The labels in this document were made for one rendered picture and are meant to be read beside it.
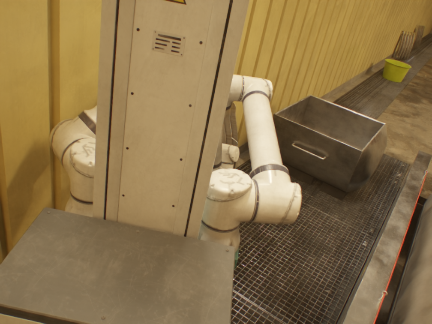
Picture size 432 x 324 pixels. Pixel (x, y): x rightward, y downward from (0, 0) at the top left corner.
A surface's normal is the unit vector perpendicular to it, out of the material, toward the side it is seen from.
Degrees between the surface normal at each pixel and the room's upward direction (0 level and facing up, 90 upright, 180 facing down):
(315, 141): 92
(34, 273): 0
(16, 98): 90
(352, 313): 0
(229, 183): 10
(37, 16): 90
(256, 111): 33
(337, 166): 89
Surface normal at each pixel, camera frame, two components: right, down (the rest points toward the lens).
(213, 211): -0.46, 0.38
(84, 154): 0.19, -0.74
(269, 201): 0.20, -0.09
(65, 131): -0.37, -0.53
